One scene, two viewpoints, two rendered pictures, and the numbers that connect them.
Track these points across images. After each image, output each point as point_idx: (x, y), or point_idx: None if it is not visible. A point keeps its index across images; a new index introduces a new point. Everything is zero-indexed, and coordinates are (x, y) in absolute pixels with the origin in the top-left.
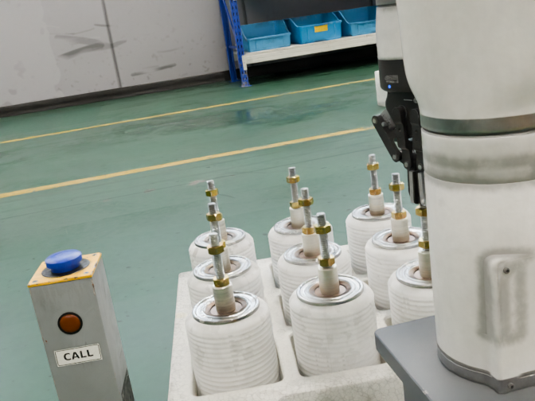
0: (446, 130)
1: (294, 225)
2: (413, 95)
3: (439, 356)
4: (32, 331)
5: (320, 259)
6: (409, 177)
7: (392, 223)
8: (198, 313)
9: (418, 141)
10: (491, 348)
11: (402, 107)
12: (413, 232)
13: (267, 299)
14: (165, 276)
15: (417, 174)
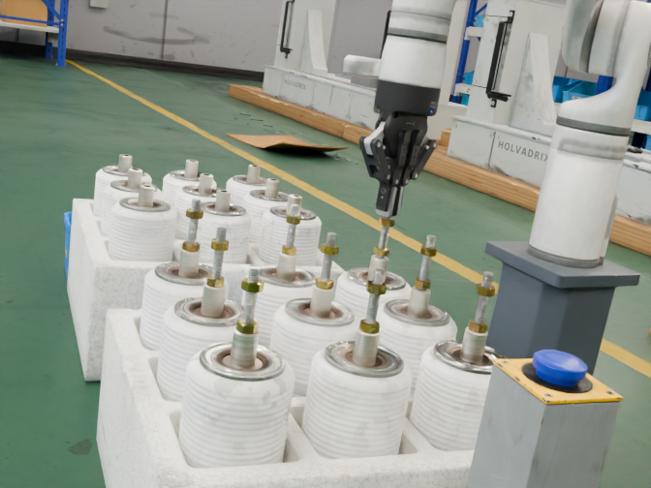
0: (628, 134)
1: (222, 311)
2: (414, 118)
3: (580, 266)
4: None
5: (429, 282)
6: (393, 193)
7: (294, 260)
8: (491, 369)
9: (415, 158)
10: (605, 241)
11: (404, 129)
12: (273, 269)
13: (296, 403)
14: None
15: (400, 188)
